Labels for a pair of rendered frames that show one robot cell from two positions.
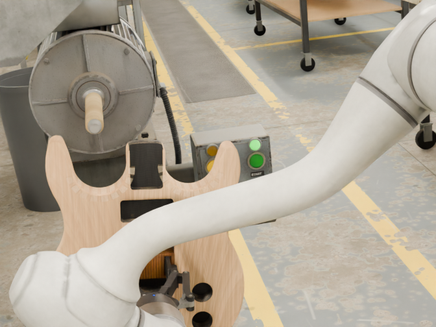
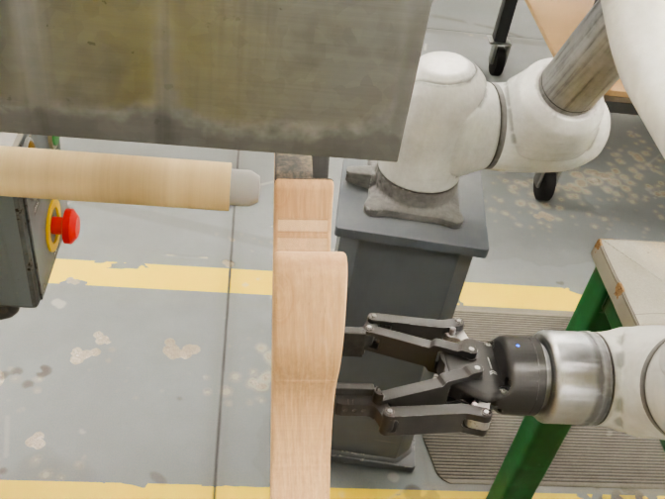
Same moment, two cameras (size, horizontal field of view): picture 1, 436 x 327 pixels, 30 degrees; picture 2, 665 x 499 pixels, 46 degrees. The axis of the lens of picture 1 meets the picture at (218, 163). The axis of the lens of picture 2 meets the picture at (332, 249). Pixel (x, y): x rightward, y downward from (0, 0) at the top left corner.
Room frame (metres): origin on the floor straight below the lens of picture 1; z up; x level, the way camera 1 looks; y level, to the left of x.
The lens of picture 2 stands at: (1.32, 0.62, 1.57)
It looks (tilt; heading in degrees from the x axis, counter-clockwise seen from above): 41 degrees down; 268
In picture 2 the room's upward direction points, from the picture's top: 10 degrees clockwise
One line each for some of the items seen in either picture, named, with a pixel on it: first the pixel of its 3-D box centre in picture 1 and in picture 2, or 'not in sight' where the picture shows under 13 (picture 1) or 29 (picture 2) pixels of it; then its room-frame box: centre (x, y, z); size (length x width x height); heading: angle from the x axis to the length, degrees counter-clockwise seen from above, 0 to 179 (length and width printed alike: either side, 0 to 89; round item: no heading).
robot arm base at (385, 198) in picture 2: not in sight; (405, 178); (1.16, -0.58, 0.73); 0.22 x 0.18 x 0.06; 179
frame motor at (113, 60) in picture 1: (95, 76); not in sight; (1.78, 0.25, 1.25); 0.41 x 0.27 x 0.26; 7
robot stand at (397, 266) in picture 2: not in sight; (382, 320); (1.14, -0.58, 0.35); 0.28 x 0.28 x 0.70; 89
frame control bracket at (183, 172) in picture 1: (190, 172); not in sight; (1.71, 0.06, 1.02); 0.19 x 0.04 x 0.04; 97
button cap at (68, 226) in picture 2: not in sight; (60, 225); (1.60, -0.04, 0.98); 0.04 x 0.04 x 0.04; 7
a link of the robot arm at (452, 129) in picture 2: not in sight; (436, 117); (1.13, -0.58, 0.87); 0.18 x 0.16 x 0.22; 11
